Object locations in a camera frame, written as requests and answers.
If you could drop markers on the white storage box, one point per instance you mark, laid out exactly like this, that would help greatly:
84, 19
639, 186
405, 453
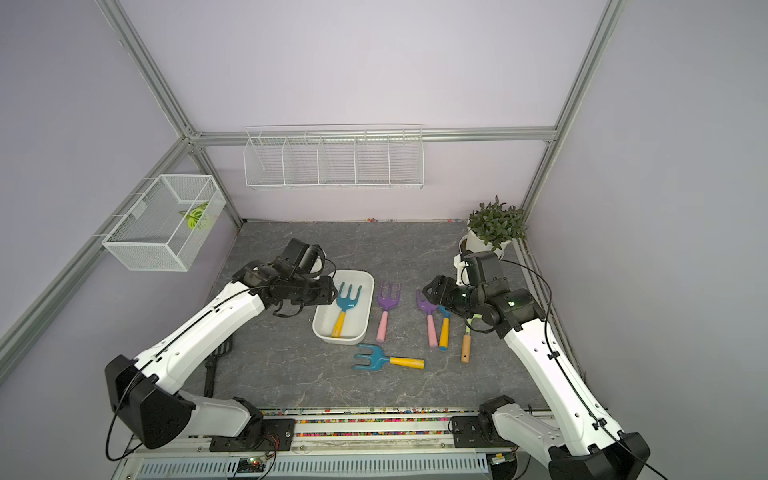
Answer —
345, 320

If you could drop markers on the teal rake yellow handle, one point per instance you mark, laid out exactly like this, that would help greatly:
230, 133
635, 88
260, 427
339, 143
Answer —
347, 299
445, 329

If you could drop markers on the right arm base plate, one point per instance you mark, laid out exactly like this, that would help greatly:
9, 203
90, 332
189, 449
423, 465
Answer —
475, 432

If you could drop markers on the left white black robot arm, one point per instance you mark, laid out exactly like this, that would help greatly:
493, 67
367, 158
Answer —
146, 391

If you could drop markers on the white wire wall shelf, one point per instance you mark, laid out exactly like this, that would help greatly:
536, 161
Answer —
334, 156

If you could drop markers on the purple rake pink handle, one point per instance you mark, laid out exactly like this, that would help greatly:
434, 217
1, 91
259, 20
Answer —
428, 309
388, 299

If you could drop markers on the green leaf in basket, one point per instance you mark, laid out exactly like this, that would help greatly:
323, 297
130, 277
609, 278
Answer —
196, 218

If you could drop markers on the aluminium frame rails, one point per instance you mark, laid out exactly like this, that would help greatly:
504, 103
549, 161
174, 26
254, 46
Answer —
54, 411

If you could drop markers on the white mesh wall basket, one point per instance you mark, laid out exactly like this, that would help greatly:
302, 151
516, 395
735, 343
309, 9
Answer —
152, 235

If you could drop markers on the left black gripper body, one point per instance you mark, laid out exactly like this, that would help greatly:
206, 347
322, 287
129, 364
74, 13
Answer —
311, 291

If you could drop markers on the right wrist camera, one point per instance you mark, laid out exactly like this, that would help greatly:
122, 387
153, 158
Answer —
461, 270

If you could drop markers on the teal fork yellow handle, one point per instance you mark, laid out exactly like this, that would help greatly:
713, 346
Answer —
373, 359

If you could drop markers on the large potted plant white pot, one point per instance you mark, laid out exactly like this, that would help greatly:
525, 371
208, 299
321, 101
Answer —
492, 227

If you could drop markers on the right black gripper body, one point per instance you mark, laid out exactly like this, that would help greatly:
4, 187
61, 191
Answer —
463, 299

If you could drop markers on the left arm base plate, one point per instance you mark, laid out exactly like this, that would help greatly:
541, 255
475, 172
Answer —
268, 434

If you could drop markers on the white vented cable duct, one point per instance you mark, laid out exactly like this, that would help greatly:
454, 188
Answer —
323, 467

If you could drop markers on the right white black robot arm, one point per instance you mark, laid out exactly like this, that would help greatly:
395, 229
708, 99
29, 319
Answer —
586, 442

